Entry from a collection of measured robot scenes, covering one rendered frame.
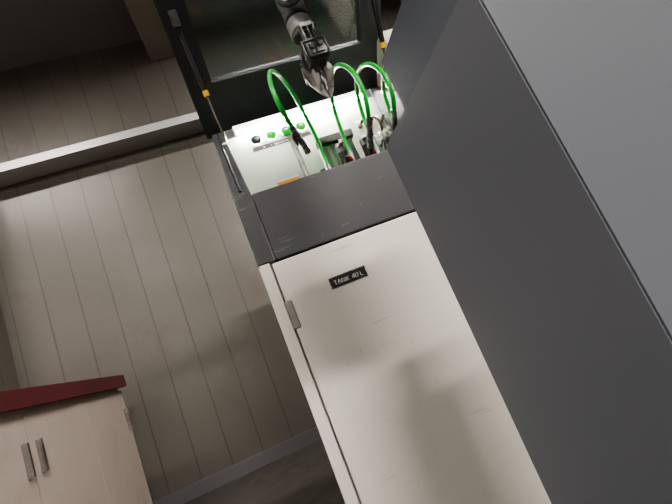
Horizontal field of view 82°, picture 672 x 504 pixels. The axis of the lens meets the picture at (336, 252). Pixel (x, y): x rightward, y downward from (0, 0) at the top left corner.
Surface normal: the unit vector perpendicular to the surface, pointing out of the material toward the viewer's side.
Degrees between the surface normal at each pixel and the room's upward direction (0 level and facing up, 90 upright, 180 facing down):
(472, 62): 90
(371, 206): 90
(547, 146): 90
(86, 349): 90
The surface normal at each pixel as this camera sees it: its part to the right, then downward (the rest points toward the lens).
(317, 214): 0.11, -0.24
